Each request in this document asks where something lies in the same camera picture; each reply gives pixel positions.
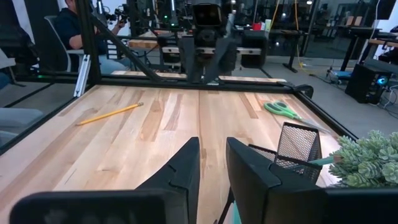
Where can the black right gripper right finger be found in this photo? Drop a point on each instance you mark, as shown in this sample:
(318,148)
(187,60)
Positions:
(264,199)

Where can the black background desk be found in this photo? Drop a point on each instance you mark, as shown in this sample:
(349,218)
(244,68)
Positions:
(360,31)

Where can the silver aluminium bar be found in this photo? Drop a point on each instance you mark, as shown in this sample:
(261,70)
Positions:
(82,76)

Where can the black aluminium table frame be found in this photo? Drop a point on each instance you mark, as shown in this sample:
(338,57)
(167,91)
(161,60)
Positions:
(88,37)

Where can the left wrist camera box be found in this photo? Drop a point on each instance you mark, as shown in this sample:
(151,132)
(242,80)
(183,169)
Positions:
(206,15)

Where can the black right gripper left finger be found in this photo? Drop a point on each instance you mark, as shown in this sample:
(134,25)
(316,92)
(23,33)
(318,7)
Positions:
(174,199)

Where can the potted artificial succulent plant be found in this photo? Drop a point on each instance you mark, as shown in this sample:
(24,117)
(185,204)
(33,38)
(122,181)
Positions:
(363,161)

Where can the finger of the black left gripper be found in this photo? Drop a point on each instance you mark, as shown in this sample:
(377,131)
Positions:
(255,49)
(169,59)

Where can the teal pencil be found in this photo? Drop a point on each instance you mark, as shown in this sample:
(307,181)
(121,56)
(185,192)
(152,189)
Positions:
(321,160)

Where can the black computer tower blue light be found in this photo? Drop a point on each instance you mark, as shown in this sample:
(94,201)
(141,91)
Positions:
(363,84)

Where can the grey office chair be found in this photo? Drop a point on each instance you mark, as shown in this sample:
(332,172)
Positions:
(76,51)

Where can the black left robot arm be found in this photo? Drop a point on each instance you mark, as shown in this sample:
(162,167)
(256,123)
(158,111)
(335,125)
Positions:
(230,67)

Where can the yellow pencil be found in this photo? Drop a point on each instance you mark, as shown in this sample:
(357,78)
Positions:
(109,114)

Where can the black mesh desk organizer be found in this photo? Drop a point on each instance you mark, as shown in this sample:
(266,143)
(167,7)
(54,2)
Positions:
(298,140)

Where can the person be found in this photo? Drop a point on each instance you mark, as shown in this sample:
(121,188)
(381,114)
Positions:
(70,31)

